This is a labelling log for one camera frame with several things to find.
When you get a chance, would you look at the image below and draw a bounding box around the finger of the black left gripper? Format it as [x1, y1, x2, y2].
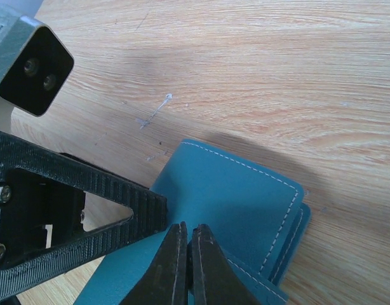
[0, 131, 167, 301]

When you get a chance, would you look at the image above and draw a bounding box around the teal leather card holder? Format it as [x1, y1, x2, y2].
[76, 139, 311, 304]

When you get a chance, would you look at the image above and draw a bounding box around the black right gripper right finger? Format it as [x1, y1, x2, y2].
[187, 224, 259, 305]

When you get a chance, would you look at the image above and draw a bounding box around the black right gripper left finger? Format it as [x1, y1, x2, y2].
[120, 222, 188, 304]

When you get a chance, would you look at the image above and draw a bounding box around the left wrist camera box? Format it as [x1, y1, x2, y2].
[0, 4, 74, 116]

